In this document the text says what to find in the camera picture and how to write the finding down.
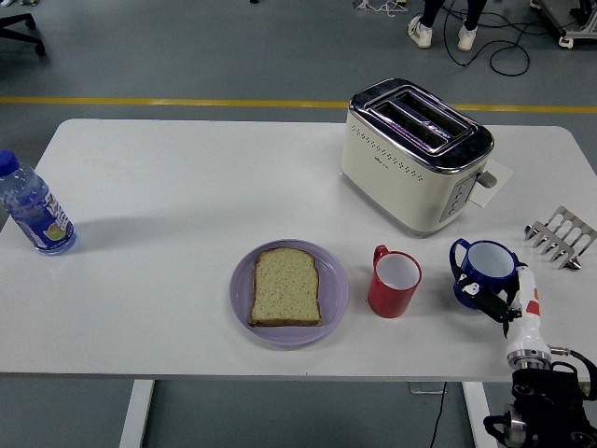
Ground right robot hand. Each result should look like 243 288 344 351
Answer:
452 260 552 360

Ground blue enamel cup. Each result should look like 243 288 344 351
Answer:
449 238 519 312

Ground red enamel cup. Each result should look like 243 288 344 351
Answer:
367 244 423 320

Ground slice of bread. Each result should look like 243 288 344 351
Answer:
248 247 324 328

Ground white table leg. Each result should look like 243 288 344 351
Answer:
118 380 156 448
461 381 499 448

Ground silver metal toast rack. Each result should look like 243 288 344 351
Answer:
523 205 597 272

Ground grey box under table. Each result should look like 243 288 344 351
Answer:
409 382 448 396

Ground white paper sheet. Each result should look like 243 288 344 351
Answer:
468 160 514 208

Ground cream and chrome toaster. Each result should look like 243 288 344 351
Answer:
340 77 496 239

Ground purple plate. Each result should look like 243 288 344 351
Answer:
229 238 350 347

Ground metal equipment cart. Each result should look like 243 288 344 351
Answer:
531 0 597 48

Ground person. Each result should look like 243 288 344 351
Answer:
408 0 489 52

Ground plastic bottle with blue cap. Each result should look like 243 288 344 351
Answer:
0 148 78 257

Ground black office chair base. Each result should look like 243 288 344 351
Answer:
0 12 48 57

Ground black cable under table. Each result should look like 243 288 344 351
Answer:
426 382 449 448

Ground black floor cable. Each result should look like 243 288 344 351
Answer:
440 0 563 77

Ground white cable bundle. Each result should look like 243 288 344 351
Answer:
352 0 410 19

